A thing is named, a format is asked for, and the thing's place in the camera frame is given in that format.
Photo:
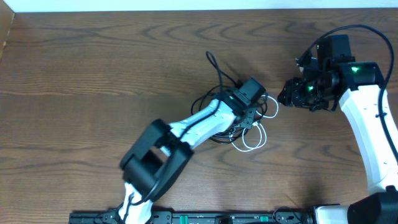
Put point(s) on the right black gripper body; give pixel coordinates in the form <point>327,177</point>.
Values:
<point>308,94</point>

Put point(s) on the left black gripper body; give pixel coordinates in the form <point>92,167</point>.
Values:
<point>250,117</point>

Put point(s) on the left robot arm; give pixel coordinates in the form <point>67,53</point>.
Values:
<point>159,155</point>

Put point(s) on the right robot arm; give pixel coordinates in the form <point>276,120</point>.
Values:
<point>335,79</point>

